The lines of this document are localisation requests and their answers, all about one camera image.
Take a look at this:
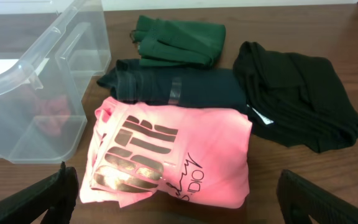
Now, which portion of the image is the green folded garment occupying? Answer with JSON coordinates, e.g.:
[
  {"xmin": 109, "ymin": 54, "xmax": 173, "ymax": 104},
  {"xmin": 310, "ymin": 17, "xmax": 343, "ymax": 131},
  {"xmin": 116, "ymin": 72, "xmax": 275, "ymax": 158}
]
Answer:
[{"xmin": 130, "ymin": 15, "xmax": 226, "ymax": 69}]

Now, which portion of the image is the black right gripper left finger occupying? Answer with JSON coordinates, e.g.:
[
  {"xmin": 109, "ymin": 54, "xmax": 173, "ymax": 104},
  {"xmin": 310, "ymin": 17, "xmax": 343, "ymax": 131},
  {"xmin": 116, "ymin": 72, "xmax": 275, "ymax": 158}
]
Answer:
[{"xmin": 0, "ymin": 162, "xmax": 79, "ymax": 224}]

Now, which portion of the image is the red navy plaid garment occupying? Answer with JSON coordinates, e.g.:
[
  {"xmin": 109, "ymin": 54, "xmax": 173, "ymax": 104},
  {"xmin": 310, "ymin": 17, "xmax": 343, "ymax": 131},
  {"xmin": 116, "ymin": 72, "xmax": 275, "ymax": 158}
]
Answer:
[{"xmin": 25, "ymin": 91, "xmax": 71, "ymax": 136}]

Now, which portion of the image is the clear plastic storage container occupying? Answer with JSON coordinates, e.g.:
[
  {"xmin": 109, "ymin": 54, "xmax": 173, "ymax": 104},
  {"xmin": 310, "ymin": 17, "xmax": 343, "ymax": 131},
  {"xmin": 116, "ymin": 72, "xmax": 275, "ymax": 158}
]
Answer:
[{"xmin": 0, "ymin": 0, "xmax": 111, "ymax": 164}]

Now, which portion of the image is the dark teal folded garment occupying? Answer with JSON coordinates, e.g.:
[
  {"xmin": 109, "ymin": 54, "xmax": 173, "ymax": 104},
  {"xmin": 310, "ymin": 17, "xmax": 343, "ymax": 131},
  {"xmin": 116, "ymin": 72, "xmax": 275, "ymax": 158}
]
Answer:
[{"xmin": 97, "ymin": 59, "xmax": 247, "ymax": 113}]

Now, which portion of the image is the pink printed folded shirt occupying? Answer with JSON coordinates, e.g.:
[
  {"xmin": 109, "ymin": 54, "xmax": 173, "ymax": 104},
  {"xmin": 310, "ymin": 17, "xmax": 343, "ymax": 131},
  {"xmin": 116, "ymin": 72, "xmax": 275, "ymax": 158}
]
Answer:
[{"xmin": 80, "ymin": 97, "xmax": 252, "ymax": 208}]

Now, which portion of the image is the black garment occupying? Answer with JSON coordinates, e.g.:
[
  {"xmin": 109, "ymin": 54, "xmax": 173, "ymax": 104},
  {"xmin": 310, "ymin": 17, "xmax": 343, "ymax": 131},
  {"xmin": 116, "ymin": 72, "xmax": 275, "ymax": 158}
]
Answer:
[{"xmin": 233, "ymin": 42, "xmax": 358, "ymax": 153}]

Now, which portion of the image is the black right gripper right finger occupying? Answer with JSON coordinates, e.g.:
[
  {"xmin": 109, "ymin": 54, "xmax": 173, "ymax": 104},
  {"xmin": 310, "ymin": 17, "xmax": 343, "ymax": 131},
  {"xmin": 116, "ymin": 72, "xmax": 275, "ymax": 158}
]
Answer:
[{"xmin": 277, "ymin": 169, "xmax": 358, "ymax": 224}]

